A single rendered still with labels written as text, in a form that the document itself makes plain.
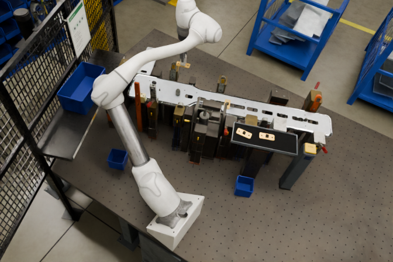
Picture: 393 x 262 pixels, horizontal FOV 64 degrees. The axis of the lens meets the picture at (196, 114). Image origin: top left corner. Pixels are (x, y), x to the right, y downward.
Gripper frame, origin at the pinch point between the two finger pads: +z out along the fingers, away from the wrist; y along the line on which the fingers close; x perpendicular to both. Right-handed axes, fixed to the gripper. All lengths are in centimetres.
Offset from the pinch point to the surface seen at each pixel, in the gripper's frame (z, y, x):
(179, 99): 29.7, -6.1, 0.2
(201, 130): 21.8, -32.5, -20.5
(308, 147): 15, -31, -81
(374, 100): 117, 126, -186
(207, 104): 11.2, -21.1, -20.5
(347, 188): 62, -23, -124
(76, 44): 4, -3, 69
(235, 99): 30.8, 5.3, -36.4
